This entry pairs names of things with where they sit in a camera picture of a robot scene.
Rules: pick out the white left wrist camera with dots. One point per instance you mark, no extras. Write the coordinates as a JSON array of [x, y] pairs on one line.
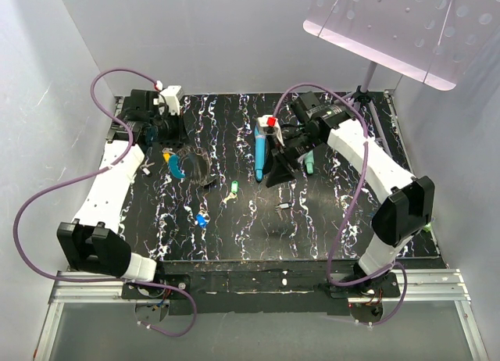
[[168, 100]]

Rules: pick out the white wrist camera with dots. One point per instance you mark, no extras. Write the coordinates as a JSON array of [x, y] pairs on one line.
[[268, 125], [168, 100]]

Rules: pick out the key with black tag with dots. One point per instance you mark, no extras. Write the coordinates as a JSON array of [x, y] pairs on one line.
[[281, 207]]

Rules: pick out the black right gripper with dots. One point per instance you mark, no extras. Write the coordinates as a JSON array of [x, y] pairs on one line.
[[279, 171]]

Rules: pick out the lilac music stand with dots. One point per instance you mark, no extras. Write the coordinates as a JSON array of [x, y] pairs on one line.
[[434, 42]]

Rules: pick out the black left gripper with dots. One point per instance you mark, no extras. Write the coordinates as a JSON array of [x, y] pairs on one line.
[[178, 138]]

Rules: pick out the key with blue tag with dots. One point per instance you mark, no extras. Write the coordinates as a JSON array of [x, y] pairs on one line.
[[202, 219]]

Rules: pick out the blue toy microphone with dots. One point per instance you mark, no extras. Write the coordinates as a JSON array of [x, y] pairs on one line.
[[260, 154]]

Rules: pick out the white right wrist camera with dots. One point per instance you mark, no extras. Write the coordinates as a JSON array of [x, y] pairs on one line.
[[268, 125]]

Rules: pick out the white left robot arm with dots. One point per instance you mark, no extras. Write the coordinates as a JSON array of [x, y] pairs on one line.
[[91, 242]]

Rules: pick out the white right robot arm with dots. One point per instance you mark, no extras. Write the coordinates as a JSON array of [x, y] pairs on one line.
[[406, 201]]

